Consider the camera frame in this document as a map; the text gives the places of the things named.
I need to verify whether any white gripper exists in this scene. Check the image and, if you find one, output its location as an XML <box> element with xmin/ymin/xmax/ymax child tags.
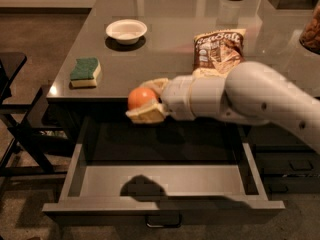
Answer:
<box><xmin>126</xmin><ymin>75</ymin><xmax>195</xmax><ymax>124</ymax></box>

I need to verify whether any orange fruit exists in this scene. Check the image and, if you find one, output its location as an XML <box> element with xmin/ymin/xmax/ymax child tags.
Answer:
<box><xmin>128</xmin><ymin>87</ymin><xmax>158</xmax><ymax>110</ymax></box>

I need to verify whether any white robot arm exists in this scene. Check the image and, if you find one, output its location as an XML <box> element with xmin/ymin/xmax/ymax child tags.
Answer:
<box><xmin>126</xmin><ymin>62</ymin><xmax>320</xmax><ymax>153</ymax></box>

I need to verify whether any open grey top drawer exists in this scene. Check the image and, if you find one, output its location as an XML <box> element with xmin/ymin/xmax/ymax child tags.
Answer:
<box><xmin>43</xmin><ymin>118</ymin><xmax>285</xmax><ymax>225</ymax></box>

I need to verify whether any dark lower drawer cabinet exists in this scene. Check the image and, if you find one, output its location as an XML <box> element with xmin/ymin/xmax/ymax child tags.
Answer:
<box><xmin>247</xmin><ymin>124</ymin><xmax>320</xmax><ymax>194</ymax></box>

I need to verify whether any sea salt chip bag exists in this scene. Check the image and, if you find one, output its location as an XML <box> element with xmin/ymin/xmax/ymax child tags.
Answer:
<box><xmin>193</xmin><ymin>29</ymin><xmax>246</xmax><ymax>78</ymax></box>

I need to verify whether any white paper bowl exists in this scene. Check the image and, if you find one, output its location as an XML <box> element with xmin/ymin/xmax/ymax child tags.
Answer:
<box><xmin>106</xmin><ymin>19</ymin><xmax>147</xmax><ymax>45</ymax></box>

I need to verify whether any green and yellow sponge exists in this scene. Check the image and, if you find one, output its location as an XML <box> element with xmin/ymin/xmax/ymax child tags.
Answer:
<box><xmin>70</xmin><ymin>57</ymin><xmax>101</xmax><ymax>88</ymax></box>

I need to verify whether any dark wooden chair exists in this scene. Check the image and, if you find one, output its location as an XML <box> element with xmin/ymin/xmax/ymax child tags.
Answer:
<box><xmin>0</xmin><ymin>52</ymin><xmax>73</xmax><ymax>177</ymax></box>

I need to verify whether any jar of nuts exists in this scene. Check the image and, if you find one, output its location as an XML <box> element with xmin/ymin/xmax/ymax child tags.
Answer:
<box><xmin>299</xmin><ymin>3</ymin><xmax>320</xmax><ymax>54</ymax></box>

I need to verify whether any metal drawer handle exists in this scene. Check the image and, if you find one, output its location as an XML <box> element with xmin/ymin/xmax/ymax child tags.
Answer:
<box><xmin>145</xmin><ymin>214</ymin><xmax>182</xmax><ymax>228</ymax></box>

